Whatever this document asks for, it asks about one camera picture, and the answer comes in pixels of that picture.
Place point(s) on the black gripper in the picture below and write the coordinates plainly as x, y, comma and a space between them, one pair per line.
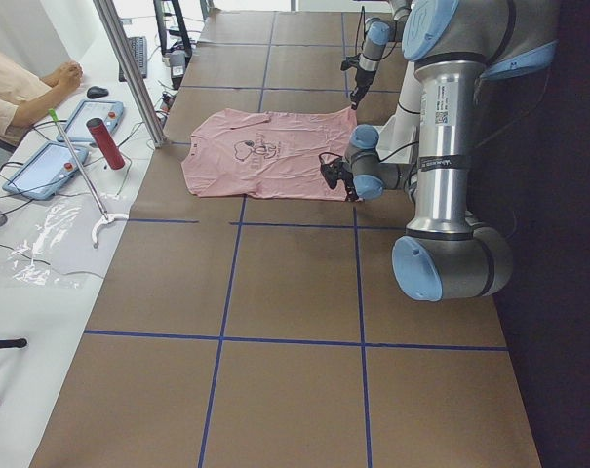
361, 81
348, 187

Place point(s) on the pink snoopy t-shirt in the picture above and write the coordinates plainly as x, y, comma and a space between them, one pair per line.
266, 155

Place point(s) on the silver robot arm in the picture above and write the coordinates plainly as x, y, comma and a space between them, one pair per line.
425, 149
377, 34

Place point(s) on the black box device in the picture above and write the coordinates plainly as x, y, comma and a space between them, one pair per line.
178, 61

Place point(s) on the black keyboard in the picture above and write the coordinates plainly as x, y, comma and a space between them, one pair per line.
138, 48

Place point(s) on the red thermos bottle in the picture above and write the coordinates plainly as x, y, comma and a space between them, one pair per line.
105, 143

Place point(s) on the metal reacher grabber tool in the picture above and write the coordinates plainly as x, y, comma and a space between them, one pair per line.
106, 217

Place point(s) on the black computer mouse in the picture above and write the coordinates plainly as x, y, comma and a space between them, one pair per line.
95, 92

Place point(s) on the clear plastic bag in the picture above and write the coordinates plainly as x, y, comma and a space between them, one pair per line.
57, 250

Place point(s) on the near blue teach pendant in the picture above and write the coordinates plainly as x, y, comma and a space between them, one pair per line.
44, 173

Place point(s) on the seated person beige shirt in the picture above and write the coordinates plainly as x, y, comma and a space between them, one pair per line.
26, 98

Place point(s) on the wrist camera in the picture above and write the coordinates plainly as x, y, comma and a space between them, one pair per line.
332, 173
350, 62

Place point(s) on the white pedestal column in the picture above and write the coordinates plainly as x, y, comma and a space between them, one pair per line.
398, 137

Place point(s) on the aluminium frame post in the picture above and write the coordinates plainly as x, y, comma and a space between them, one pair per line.
119, 41

